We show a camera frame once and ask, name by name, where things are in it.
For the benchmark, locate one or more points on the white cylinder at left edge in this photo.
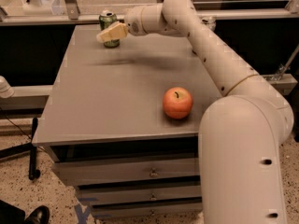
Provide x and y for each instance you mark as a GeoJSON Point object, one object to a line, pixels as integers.
{"type": "Point", "coordinates": [6, 90]}

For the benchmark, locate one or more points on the top grey drawer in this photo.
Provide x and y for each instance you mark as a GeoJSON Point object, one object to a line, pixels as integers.
{"type": "Point", "coordinates": [83, 173]}

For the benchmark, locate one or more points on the white 7up soda can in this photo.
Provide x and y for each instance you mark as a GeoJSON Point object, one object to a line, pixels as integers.
{"type": "Point", "coordinates": [209, 23]}

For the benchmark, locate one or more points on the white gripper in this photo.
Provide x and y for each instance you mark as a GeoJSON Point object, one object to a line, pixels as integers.
{"type": "Point", "coordinates": [134, 21]}

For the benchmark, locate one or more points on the red apple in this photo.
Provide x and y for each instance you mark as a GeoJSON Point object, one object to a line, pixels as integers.
{"type": "Point", "coordinates": [177, 103]}

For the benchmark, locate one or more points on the grey drawer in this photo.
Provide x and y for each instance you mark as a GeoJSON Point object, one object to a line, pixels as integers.
{"type": "Point", "coordinates": [147, 209]}
{"type": "Point", "coordinates": [97, 197]}
{"type": "Point", "coordinates": [83, 173]}

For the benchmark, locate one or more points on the metal railing frame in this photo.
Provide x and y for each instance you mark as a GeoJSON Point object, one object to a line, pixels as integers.
{"type": "Point", "coordinates": [78, 14]}

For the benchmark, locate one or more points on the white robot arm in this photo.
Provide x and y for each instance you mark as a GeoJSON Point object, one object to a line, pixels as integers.
{"type": "Point", "coordinates": [240, 134]}

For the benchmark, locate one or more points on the grey drawer cabinet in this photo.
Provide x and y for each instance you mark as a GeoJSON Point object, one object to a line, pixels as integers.
{"type": "Point", "coordinates": [108, 104]}

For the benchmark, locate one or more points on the middle grey drawer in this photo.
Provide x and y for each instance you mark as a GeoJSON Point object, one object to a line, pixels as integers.
{"type": "Point", "coordinates": [97, 197]}

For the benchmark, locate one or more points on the green soda can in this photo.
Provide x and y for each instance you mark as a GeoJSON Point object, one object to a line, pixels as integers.
{"type": "Point", "coordinates": [106, 18]}

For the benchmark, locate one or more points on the black shoe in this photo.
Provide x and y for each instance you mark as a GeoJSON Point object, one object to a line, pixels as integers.
{"type": "Point", "coordinates": [41, 215]}

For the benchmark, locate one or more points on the bottom grey drawer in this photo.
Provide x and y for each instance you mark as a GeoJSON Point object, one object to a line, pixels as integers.
{"type": "Point", "coordinates": [147, 209]}

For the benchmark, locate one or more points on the black tripod stand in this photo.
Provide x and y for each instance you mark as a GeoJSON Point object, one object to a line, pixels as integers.
{"type": "Point", "coordinates": [34, 173]}

